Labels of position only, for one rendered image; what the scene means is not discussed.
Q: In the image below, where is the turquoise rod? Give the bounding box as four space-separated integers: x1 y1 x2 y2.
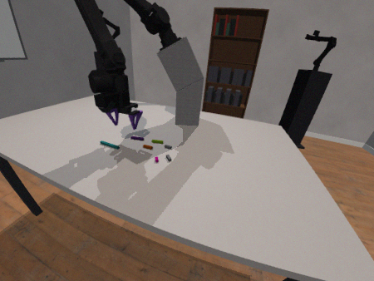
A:
100 140 120 150

